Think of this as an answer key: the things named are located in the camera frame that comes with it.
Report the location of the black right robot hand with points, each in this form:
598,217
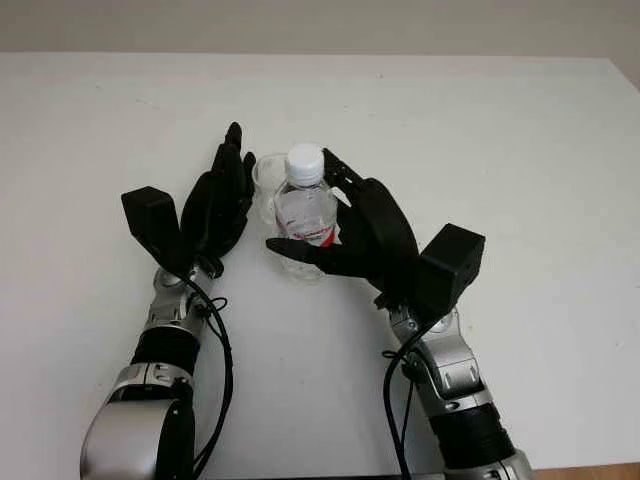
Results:
380,235

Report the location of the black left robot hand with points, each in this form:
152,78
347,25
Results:
215,210

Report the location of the clear plastic cup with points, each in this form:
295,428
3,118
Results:
265,170

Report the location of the clear water bottle white cap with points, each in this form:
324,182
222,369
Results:
305,205

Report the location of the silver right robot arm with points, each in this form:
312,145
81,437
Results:
465,370

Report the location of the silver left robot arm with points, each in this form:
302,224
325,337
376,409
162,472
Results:
125,430

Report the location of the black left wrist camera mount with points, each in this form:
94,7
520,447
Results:
150,220

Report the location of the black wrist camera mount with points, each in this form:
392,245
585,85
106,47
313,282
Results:
150,220
450,270

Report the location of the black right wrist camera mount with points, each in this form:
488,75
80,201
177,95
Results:
450,270

